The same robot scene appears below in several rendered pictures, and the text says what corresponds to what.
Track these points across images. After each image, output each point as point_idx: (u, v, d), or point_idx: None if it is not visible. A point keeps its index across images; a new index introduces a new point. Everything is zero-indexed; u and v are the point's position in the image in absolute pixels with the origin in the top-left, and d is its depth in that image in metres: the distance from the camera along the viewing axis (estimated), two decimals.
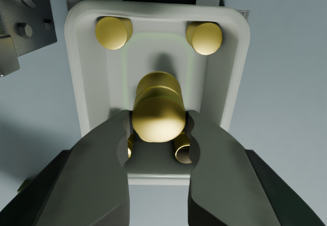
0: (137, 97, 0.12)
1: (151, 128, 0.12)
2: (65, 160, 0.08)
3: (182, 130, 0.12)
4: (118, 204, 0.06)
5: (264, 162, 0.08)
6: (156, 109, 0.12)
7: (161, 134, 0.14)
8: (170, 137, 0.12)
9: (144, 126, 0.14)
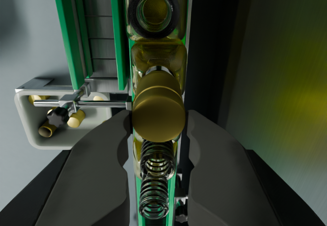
0: (137, 97, 0.12)
1: (151, 128, 0.12)
2: (65, 160, 0.08)
3: (182, 130, 0.12)
4: (118, 204, 0.06)
5: (264, 162, 0.08)
6: (156, 109, 0.12)
7: (161, 134, 0.14)
8: (170, 137, 0.12)
9: (144, 126, 0.14)
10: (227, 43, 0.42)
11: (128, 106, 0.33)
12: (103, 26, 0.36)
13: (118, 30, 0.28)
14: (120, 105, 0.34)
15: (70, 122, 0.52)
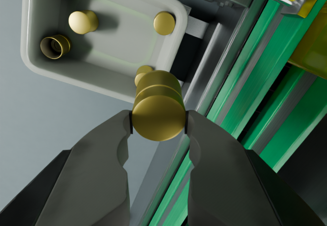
0: None
1: None
2: (65, 160, 0.08)
3: None
4: (118, 204, 0.06)
5: (264, 162, 0.08)
6: None
7: None
8: None
9: None
10: None
11: None
12: None
13: None
14: None
15: (160, 110, 0.12)
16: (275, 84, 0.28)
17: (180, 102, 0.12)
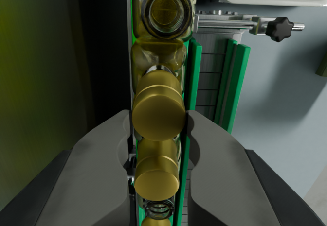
0: (172, 185, 0.16)
1: (163, 182, 0.14)
2: (65, 160, 0.08)
3: (136, 177, 0.14)
4: (118, 204, 0.06)
5: (264, 162, 0.08)
6: (158, 194, 0.15)
7: (154, 160, 0.15)
8: (146, 174, 0.14)
9: (170, 158, 0.15)
10: (90, 56, 0.43)
11: (194, 26, 0.28)
12: (205, 82, 0.41)
13: (191, 101, 0.33)
14: (204, 23, 0.28)
15: (160, 110, 0.12)
16: None
17: (180, 102, 0.12)
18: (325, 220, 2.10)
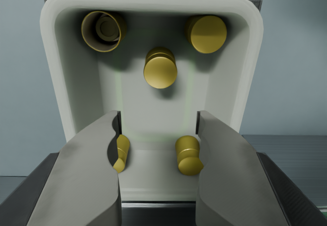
0: None
1: None
2: (53, 164, 0.08)
3: None
4: (110, 204, 0.06)
5: (277, 165, 0.08)
6: None
7: None
8: None
9: None
10: None
11: None
12: None
13: None
14: None
15: None
16: None
17: None
18: None
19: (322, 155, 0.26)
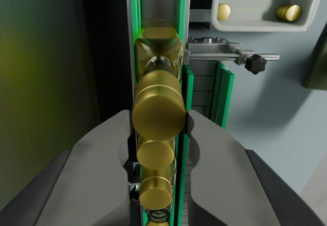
0: (167, 198, 0.21)
1: (160, 196, 0.20)
2: (65, 160, 0.08)
3: (140, 193, 0.20)
4: (118, 204, 0.06)
5: (264, 162, 0.08)
6: (156, 205, 0.20)
7: (153, 181, 0.20)
8: (147, 192, 0.19)
9: (165, 179, 0.21)
10: (97, 78, 0.49)
11: (186, 60, 0.33)
12: (199, 99, 0.46)
13: None
14: (194, 57, 0.34)
15: (155, 150, 0.17)
16: (141, 2, 0.37)
17: (170, 145, 0.17)
18: (326, 218, 2.14)
19: None
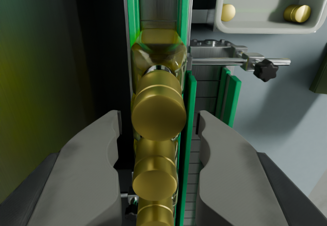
0: None
1: None
2: (53, 164, 0.08)
3: (137, 225, 0.17)
4: (110, 204, 0.06)
5: (277, 165, 0.08)
6: None
7: (152, 210, 0.17)
8: (145, 224, 0.17)
9: (166, 206, 0.18)
10: (93, 82, 0.46)
11: (189, 65, 0.30)
12: (202, 106, 0.44)
13: (188, 129, 0.36)
14: (197, 62, 0.31)
15: (155, 180, 0.14)
16: (139, 2, 0.34)
17: (172, 173, 0.14)
18: None
19: None
